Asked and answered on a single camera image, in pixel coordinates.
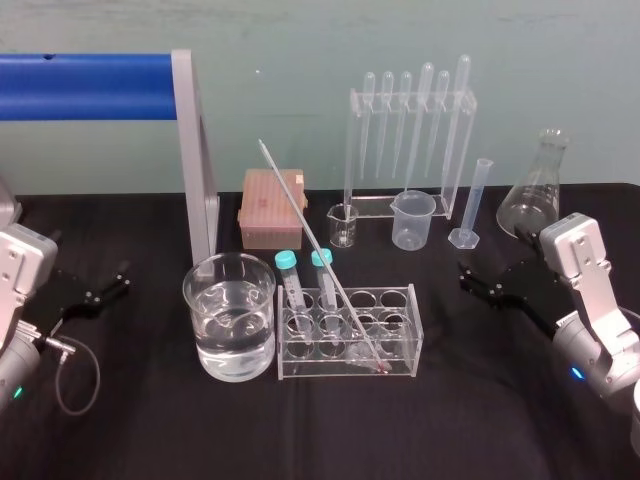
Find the clear plastic beaker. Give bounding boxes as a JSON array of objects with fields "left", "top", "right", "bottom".
[{"left": 389, "top": 189, "right": 438, "bottom": 251}]

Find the plastic graduated cylinder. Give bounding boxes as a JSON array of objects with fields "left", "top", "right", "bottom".
[{"left": 447, "top": 157, "right": 495, "bottom": 249}]

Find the clear acrylic test tube rack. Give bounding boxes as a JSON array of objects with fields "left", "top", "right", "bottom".
[{"left": 276, "top": 283, "right": 425, "bottom": 383}]

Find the clear acrylic pipette stand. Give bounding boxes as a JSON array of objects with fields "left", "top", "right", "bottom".
[{"left": 344, "top": 86, "right": 479, "bottom": 222}]

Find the thin dark gripper cable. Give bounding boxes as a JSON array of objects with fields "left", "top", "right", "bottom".
[{"left": 45, "top": 335, "right": 102, "bottom": 417}]

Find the brown pipette tip box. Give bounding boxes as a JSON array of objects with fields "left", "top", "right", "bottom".
[{"left": 237, "top": 168, "right": 309, "bottom": 251}]

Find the long plastic dropper pipette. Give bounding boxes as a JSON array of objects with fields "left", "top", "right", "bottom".
[
  {"left": 403, "top": 61, "right": 435, "bottom": 199},
  {"left": 439, "top": 53, "right": 473, "bottom": 202}
]

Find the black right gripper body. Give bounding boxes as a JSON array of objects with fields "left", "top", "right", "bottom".
[{"left": 498, "top": 255, "right": 577, "bottom": 342}]

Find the glass thermometer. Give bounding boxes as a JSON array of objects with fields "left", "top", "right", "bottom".
[{"left": 257, "top": 138, "right": 390, "bottom": 376}]

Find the large glass beaker with water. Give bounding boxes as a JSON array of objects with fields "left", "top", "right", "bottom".
[{"left": 182, "top": 252, "right": 278, "bottom": 384}]

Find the black table cloth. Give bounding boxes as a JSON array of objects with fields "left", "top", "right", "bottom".
[{"left": 0, "top": 182, "right": 640, "bottom": 480}]

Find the glass conical flask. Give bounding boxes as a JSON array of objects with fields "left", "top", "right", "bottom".
[{"left": 495, "top": 127, "right": 572, "bottom": 237}]

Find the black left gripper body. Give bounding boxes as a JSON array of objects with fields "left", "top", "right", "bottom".
[{"left": 23, "top": 268, "right": 96, "bottom": 343}]

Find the small glass beaker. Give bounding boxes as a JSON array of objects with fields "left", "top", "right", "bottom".
[{"left": 326, "top": 203, "right": 360, "bottom": 249}]

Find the teal capped centrifuge tube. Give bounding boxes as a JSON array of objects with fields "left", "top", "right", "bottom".
[
  {"left": 273, "top": 250, "right": 315, "bottom": 347},
  {"left": 310, "top": 247, "right": 342, "bottom": 347}
]

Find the grey roll stand frame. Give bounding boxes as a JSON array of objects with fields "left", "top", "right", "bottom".
[{"left": 170, "top": 48, "right": 221, "bottom": 277}]

